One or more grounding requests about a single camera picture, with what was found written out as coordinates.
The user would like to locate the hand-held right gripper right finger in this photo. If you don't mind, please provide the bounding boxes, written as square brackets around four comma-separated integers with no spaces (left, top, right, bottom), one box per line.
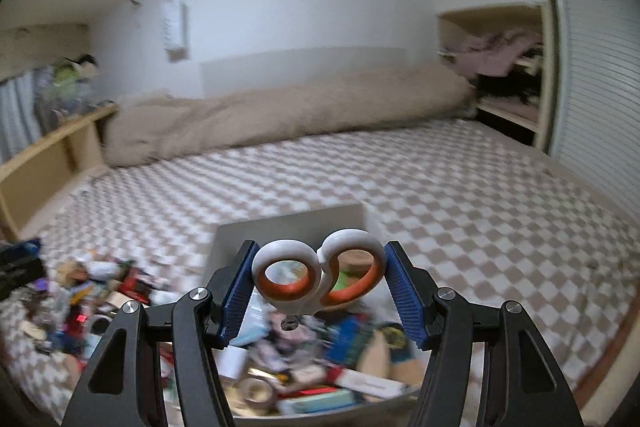
[382,241,583,427]

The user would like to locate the wooden oval piece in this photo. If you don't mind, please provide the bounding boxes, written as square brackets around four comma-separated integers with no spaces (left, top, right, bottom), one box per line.
[357,332,392,379]

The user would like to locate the brown tape roll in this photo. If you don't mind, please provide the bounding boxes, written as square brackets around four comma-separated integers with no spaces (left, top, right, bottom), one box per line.
[237,377,278,410]

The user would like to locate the wooden bedside shelf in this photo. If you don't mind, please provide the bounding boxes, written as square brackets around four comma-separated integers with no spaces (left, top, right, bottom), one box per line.
[0,104,118,240]

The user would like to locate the white orange scissors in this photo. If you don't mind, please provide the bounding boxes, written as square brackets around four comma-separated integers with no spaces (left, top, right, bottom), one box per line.
[251,228,388,333]

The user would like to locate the white storage box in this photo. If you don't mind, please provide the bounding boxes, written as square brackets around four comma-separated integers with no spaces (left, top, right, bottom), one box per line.
[202,202,436,420]

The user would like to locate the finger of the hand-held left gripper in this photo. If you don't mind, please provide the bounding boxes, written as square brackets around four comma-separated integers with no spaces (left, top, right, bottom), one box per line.
[0,239,45,303]

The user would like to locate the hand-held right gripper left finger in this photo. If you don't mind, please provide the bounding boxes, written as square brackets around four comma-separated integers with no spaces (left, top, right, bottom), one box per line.
[60,239,261,427]

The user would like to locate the pink clothes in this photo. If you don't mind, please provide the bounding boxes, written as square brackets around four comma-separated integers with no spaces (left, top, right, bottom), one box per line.
[452,32,543,80]

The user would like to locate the grey curtain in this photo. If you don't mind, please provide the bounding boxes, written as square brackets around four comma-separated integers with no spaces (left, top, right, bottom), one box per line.
[0,74,41,162]

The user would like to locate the closet shelf niche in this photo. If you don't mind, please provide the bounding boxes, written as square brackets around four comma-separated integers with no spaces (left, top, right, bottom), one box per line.
[436,4,551,148]

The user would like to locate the beige duvet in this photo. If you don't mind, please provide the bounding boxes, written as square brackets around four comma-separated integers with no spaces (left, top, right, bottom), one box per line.
[102,64,478,168]

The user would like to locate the white louvre door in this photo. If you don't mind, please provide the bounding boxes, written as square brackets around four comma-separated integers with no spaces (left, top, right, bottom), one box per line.
[540,0,640,218]

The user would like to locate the clear bin of plush toys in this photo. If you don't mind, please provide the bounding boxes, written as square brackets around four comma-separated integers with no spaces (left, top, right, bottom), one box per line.
[35,54,101,128]

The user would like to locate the checkered bedsheet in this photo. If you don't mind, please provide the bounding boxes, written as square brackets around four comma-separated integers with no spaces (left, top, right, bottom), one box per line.
[0,117,640,427]

